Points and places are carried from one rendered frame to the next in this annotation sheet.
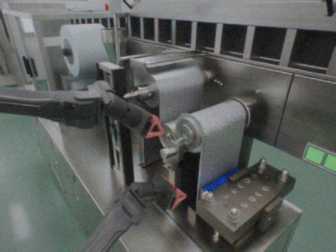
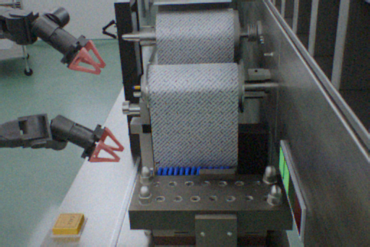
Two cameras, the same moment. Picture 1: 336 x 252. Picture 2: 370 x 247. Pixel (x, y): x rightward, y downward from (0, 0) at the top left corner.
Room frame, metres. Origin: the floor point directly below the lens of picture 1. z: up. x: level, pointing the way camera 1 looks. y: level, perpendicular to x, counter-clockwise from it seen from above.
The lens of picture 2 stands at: (-0.07, -0.90, 1.66)
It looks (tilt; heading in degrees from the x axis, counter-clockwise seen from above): 25 degrees down; 42
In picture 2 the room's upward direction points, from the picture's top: 3 degrees counter-clockwise
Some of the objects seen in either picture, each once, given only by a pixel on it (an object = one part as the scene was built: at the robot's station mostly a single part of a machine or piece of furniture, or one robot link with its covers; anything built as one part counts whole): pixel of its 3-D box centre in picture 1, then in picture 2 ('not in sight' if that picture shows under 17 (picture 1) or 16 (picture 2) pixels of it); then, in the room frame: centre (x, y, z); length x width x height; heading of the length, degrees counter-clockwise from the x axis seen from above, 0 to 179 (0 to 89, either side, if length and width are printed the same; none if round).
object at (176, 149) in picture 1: (172, 176); (142, 145); (0.71, -0.03, 1.05); 0.06 x 0.05 x 0.31; 128
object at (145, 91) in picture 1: (142, 92); (149, 36); (0.89, 0.09, 1.33); 0.06 x 0.06 x 0.06; 38
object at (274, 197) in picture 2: (284, 174); (274, 193); (0.72, -0.47, 1.05); 0.04 x 0.04 x 0.04
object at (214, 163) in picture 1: (220, 161); (194, 143); (0.73, -0.22, 1.11); 0.23 x 0.01 x 0.18; 128
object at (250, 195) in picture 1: (248, 195); (209, 200); (0.66, -0.32, 1.00); 0.40 x 0.16 x 0.06; 128
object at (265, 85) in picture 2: not in sight; (255, 85); (0.88, -0.31, 1.25); 0.07 x 0.04 x 0.04; 128
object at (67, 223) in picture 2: not in sight; (69, 224); (0.43, 0.01, 0.91); 0.07 x 0.07 x 0.02; 38
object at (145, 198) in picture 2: (233, 213); (144, 194); (0.53, -0.22, 1.05); 0.04 x 0.04 x 0.04
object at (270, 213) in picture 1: (271, 214); (216, 235); (0.60, -0.39, 0.96); 0.10 x 0.03 x 0.11; 128
